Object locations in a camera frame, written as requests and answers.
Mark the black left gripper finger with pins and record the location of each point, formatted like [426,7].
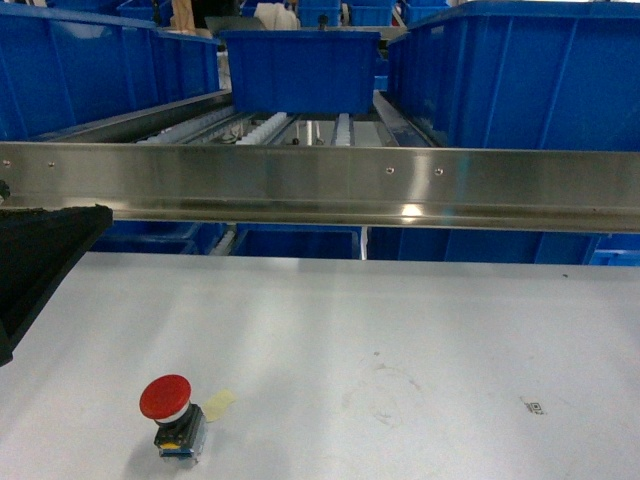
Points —
[38,249]

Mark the red mushroom push button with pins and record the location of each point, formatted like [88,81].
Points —
[181,425]

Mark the blue bin below shelf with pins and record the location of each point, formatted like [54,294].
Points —
[297,241]

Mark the large blue bin left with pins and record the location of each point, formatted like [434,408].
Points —
[62,68]

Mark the large blue bin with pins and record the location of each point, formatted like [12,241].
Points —
[62,68]
[522,75]

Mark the yellow tape scrap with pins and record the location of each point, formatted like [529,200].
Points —
[217,405]

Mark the white roller track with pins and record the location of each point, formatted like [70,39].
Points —
[265,130]

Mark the small blue bin centre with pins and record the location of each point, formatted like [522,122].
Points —
[302,71]

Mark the large blue bin right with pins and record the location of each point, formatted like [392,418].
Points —
[522,75]

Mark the small printed code sticker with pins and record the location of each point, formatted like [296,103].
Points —
[533,405]

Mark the stainless steel shelf rail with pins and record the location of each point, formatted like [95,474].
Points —
[566,191]

